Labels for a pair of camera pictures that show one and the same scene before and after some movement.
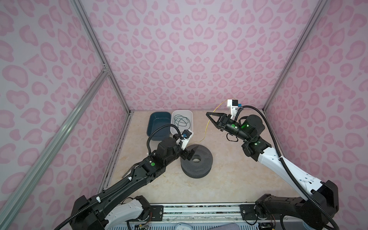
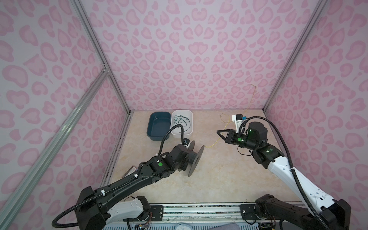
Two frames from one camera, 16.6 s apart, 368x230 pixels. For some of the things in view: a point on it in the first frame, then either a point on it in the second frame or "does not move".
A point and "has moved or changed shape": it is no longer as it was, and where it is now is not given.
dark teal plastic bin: x=155 y=120 does not move
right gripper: x=223 y=121 to x=230 y=137
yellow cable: x=209 y=119 to x=224 y=118
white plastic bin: x=183 y=119 does not move
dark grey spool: x=197 y=170 has moved or changed shape
